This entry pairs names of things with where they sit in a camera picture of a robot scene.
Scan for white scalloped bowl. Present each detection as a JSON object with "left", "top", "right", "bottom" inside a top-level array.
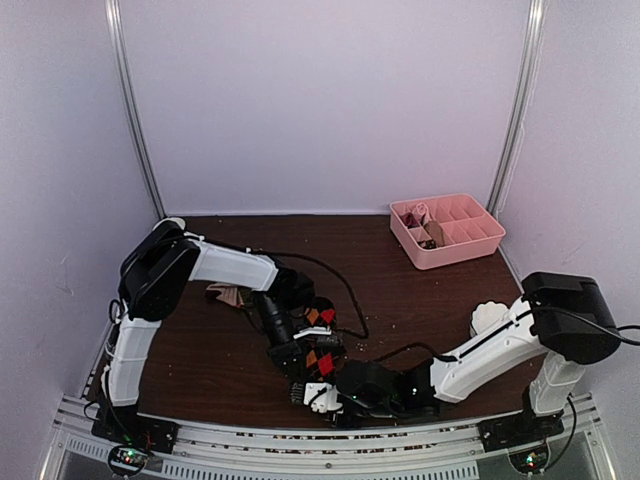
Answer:
[{"left": 469, "top": 301, "right": 509, "bottom": 337}]

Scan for dark bowl white inside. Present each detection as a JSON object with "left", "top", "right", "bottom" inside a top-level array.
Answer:
[{"left": 152, "top": 217, "right": 186, "bottom": 230}]

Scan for left aluminium frame post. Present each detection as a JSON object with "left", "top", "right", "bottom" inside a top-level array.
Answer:
[{"left": 104, "top": 0, "right": 166, "bottom": 219}]

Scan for striped beige green sock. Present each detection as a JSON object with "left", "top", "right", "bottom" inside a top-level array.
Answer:
[{"left": 205, "top": 282, "right": 253, "bottom": 310}]

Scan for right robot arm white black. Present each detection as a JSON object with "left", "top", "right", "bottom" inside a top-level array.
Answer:
[{"left": 332, "top": 272, "right": 638, "bottom": 451}]

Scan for aluminium frame post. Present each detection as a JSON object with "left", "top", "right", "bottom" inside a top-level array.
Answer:
[
  {"left": 486, "top": 0, "right": 547, "bottom": 216},
  {"left": 104, "top": 0, "right": 166, "bottom": 219}
]

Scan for rolled socks in box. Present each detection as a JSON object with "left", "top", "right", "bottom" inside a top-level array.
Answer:
[{"left": 401, "top": 202, "right": 446, "bottom": 250}]

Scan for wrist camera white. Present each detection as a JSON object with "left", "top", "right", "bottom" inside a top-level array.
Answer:
[
  {"left": 293, "top": 327, "right": 333, "bottom": 340},
  {"left": 303, "top": 383, "right": 343, "bottom": 414}
]

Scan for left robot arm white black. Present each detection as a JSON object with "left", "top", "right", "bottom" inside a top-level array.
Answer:
[{"left": 92, "top": 218, "right": 344, "bottom": 453}]

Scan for pink divided organizer box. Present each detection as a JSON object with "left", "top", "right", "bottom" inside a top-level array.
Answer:
[{"left": 390, "top": 194, "right": 506, "bottom": 270}]

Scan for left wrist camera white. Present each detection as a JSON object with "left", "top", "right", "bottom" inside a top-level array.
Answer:
[{"left": 293, "top": 327, "right": 333, "bottom": 340}]

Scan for argyle black red orange sock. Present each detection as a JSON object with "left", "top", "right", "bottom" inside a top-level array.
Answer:
[{"left": 290, "top": 297, "right": 346, "bottom": 406}]

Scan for right aluminium frame post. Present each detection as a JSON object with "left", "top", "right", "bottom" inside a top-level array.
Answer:
[{"left": 486, "top": 0, "right": 547, "bottom": 216}]

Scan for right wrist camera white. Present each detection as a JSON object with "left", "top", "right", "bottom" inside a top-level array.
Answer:
[{"left": 303, "top": 383, "right": 343, "bottom": 414}]

